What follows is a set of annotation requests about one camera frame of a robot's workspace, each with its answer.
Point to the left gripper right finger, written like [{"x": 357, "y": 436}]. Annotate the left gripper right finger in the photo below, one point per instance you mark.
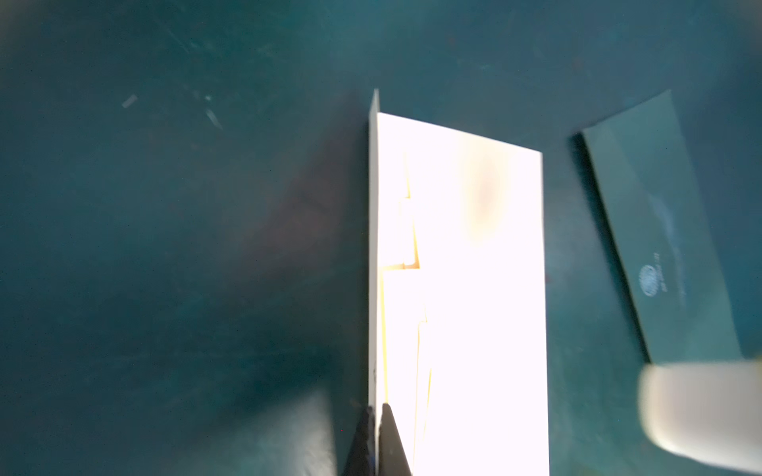
[{"x": 391, "y": 459}]

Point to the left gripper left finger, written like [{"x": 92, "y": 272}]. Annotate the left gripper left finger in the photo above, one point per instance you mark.
[{"x": 361, "y": 456}]

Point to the cream yellow envelope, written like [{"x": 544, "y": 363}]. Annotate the cream yellow envelope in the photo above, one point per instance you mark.
[{"x": 457, "y": 324}]

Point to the yellow glue stick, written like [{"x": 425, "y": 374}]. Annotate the yellow glue stick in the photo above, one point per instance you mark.
[{"x": 708, "y": 412}]

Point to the dark green envelope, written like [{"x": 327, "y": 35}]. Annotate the dark green envelope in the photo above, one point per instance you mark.
[{"x": 646, "y": 182}]

